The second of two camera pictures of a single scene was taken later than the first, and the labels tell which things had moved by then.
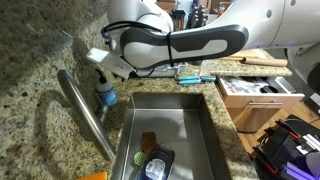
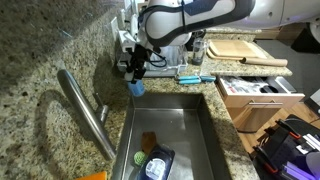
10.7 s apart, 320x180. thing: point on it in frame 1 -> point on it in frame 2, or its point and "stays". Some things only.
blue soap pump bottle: x=107 y=92 -> x=137 y=88
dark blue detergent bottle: x=158 y=163 stays
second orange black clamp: x=289 y=129 stays
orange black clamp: x=264 y=159 stays
